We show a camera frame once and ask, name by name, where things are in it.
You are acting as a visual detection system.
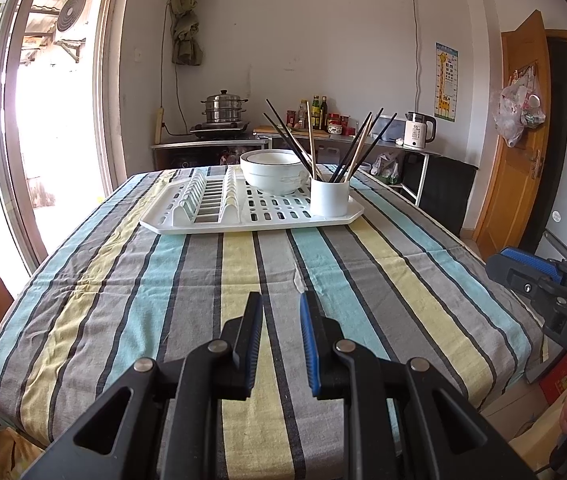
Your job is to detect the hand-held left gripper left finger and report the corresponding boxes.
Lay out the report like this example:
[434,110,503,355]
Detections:
[21,290,264,480]

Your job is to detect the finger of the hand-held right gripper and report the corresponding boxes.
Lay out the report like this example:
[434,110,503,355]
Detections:
[506,246,565,283]
[486,251,560,312]

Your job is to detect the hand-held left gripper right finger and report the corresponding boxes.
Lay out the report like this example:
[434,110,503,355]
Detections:
[298,290,539,480]

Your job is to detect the white utensil cup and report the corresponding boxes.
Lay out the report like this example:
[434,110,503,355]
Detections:
[310,177,351,217]

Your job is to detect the light wooden chopstick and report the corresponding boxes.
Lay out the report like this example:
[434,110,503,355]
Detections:
[306,100,319,181]
[284,126,315,172]

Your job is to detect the tan wooden chopstick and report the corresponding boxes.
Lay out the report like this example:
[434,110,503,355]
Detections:
[344,113,375,183]

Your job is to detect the red cardboard box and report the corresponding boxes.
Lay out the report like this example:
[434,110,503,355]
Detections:
[538,355,567,406]

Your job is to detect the wooden door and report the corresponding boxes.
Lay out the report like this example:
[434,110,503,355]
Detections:
[476,10,551,261]

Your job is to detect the black panel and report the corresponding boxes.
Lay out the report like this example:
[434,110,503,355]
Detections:
[403,152,478,236]

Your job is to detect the white plastic dish rack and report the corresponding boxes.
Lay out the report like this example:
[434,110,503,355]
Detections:
[140,166,365,235]

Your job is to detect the striped tablecloth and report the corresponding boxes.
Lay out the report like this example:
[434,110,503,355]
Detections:
[0,162,547,480]

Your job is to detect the hanging plastic bags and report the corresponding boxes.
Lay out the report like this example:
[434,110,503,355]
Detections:
[494,62,547,148]

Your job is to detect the large white bowl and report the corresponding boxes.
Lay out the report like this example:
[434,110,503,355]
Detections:
[241,150,310,196]

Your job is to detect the white electric kettle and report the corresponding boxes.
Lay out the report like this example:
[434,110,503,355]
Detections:
[403,111,437,151]

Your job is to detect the plastic bag with bottles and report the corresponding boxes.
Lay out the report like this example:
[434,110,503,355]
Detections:
[371,152,400,183]

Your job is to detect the metal kitchen shelf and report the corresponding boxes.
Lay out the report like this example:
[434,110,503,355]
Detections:
[254,127,444,201]

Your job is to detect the white bowl dark rim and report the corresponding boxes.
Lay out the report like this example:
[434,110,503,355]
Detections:
[240,149,304,167]

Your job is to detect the metal side table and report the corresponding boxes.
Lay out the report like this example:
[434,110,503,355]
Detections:
[150,132,257,171]

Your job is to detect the wooden cutting board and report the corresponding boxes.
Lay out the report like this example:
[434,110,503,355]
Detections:
[254,125,331,140]

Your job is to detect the black induction cooker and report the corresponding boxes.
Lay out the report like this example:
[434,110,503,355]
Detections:
[190,121,252,136]

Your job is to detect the stainless steel steamer pot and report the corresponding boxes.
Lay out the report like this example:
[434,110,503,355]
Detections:
[201,89,248,125]

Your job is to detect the tied green curtain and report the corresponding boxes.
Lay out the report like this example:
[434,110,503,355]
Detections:
[171,0,204,66]

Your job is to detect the giraffe wall poster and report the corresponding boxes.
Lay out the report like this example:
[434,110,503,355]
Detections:
[433,42,459,122]

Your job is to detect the sliding glass door frame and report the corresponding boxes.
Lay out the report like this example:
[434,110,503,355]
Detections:
[0,0,129,271]

